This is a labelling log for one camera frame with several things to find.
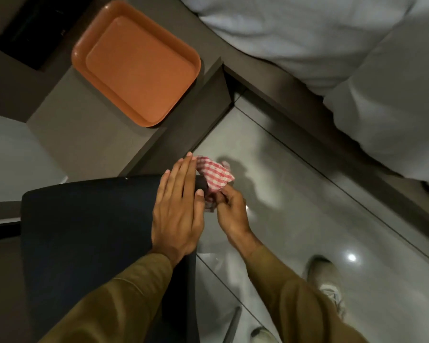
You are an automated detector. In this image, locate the person's left hand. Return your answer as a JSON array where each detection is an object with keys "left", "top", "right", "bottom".
[{"left": 151, "top": 152, "right": 205, "bottom": 267}]

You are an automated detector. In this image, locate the person's right hand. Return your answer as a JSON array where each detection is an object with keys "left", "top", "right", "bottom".
[{"left": 214, "top": 184, "right": 253, "bottom": 247}]

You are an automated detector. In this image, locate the red white checkered cloth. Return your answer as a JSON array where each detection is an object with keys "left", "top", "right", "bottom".
[{"left": 195, "top": 156, "right": 236, "bottom": 213}]

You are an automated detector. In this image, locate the person's left forearm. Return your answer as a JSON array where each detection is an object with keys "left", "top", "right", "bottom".
[{"left": 39, "top": 252, "right": 186, "bottom": 343}]

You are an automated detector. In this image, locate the person's right forearm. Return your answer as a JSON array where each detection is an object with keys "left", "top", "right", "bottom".
[{"left": 232, "top": 234, "right": 367, "bottom": 343}]

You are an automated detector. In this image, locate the grey-brown bedside table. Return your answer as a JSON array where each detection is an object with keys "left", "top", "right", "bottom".
[{"left": 26, "top": 0, "right": 234, "bottom": 180}]

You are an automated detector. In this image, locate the black chair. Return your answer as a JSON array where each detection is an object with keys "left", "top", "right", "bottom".
[{"left": 21, "top": 175, "right": 209, "bottom": 343}]

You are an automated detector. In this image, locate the orange plastic tray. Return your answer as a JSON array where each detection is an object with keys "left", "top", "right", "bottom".
[{"left": 71, "top": 0, "right": 202, "bottom": 128}]

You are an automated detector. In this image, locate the person's white right shoe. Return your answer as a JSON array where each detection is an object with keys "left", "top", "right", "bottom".
[{"left": 306, "top": 256, "right": 348, "bottom": 320}]

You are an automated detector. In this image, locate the person's white shoe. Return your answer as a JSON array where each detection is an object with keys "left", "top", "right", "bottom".
[
  {"left": 250, "top": 327, "right": 281, "bottom": 343},
  {"left": 306, "top": 256, "right": 348, "bottom": 320}
]

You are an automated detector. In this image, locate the person's white left shoe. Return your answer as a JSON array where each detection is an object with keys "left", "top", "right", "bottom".
[{"left": 250, "top": 327, "right": 281, "bottom": 343}]

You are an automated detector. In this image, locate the white bed sheet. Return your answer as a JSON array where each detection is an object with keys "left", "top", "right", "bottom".
[{"left": 178, "top": 0, "right": 415, "bottom": 97}]

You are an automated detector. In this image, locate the white duvet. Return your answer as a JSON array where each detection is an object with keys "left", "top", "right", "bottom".
[{"left": 323, "top": 0, "right": 429, "bottom": 201}]

